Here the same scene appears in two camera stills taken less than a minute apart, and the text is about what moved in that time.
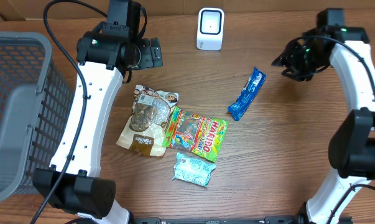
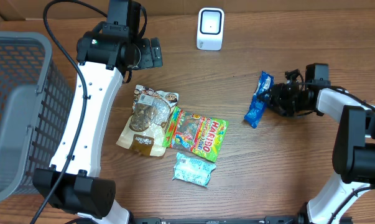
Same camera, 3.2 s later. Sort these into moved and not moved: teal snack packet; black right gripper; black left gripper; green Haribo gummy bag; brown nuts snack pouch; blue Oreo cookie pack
Moved: black right gripper; blue Oreo cookie pack
Not moved: green Haribo gummy bag; brown nuts snack pouch; teal snack packet; black left gripper
